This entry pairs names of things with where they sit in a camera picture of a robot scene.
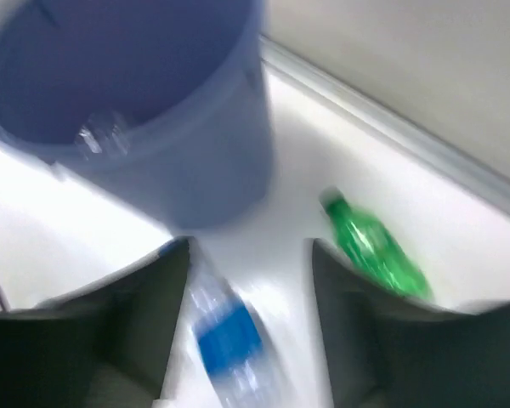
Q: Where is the clear bottle blue label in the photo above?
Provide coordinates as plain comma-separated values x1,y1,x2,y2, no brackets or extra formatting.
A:
186,238,296,407

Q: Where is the aluminium frame rail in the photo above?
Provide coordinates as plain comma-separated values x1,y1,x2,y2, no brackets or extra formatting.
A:
261,36,510,216

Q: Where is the blue plastic bin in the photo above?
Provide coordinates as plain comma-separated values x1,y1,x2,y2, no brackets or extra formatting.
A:
0,1,274,230

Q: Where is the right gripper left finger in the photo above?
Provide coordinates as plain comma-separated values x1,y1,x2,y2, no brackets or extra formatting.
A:
0,238,190,407

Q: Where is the clear bottle no label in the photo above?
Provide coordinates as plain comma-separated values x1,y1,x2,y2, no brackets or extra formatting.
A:
74,110,132,160

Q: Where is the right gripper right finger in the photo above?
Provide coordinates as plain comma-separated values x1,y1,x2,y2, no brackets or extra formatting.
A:
312,239,510,407

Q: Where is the green plastic bottle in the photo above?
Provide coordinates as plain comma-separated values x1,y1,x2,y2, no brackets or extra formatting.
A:
320,190,433,300

